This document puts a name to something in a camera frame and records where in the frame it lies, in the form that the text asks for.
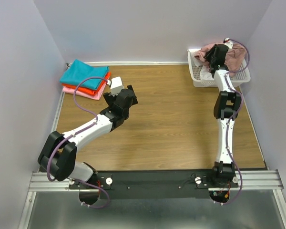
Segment folded light pink t-shirt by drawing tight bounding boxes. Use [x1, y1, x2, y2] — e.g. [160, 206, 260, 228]
[62, 83, 106, 100]

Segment aluminium left side rail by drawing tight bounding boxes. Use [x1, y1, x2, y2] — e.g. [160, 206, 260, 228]
[38, 91, 64, 172]

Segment dusty pink t-shirt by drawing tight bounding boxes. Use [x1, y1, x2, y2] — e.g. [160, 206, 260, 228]
[191, 43, 246, 71]

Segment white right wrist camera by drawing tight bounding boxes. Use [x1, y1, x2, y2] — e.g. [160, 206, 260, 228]
[223, 38, 234, 49]

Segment aluminium extrusion rail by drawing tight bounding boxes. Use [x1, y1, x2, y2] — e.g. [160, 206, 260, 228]
[29, 170, 284, 192]

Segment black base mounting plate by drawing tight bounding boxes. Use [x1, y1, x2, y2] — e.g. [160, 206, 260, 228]
[69, 168, 240, 200]

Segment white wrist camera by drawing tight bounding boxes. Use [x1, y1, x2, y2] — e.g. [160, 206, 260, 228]
[107, 77, 124, 96]
[223, 38, 234, 49]

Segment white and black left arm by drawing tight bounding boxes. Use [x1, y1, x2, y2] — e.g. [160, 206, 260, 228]
[38, 85, 138, 182]

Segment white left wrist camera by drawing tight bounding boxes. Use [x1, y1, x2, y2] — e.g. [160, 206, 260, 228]
[107, 77, 124, 96]

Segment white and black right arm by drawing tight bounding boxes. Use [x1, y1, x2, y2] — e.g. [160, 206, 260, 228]
[204, 42, 243, 183]

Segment white crumpled t-shirt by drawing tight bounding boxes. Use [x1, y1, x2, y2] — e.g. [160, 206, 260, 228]
[191, 50, 213, 81]

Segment white perforated plastic basket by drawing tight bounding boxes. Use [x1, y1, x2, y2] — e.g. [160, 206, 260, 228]
[187, 49, 251, 87]

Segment folded orange t-shirt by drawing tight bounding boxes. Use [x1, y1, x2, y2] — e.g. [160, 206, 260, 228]
[60, 72, 111, 96]

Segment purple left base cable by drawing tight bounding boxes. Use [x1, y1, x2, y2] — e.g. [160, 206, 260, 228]
[79, 181, 112, 209]

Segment folded teal t-shirt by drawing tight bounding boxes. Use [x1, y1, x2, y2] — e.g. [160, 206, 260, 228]
[60, 59, 109, 90]

